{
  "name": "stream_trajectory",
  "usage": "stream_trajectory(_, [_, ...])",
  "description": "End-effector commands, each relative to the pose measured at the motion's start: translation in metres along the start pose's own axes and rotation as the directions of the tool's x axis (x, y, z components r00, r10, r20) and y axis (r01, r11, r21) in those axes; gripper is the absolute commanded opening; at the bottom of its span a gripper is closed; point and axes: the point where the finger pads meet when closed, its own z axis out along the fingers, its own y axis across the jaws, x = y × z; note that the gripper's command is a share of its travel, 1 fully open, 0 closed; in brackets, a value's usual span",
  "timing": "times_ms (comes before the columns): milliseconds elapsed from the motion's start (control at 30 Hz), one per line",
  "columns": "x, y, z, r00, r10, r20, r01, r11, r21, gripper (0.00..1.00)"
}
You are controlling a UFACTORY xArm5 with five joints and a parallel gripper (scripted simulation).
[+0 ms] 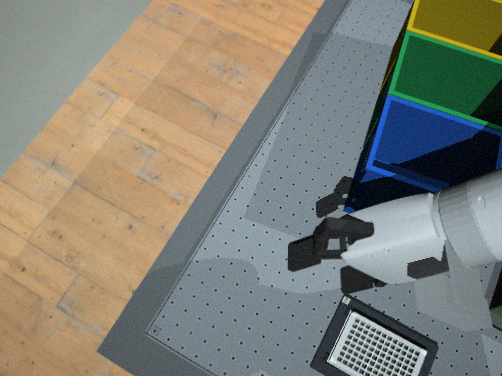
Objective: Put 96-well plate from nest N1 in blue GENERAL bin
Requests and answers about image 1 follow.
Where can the green bin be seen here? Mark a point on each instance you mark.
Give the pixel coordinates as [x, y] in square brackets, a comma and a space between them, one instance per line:
[446, 78]

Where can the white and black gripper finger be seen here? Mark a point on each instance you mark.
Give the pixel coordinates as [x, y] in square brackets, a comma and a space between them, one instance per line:
[354, 280]
[308, 251]

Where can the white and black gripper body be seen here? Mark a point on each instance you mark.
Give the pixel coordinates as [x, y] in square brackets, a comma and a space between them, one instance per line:
[408, 240]

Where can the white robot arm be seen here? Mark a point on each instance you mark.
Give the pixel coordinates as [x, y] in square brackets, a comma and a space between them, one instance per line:
[471, 216]

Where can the blue open-top bin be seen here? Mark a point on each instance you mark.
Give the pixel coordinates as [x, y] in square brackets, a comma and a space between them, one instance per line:
[412, 141]

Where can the yellow bin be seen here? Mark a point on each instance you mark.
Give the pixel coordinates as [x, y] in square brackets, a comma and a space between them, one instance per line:
[475, 25]

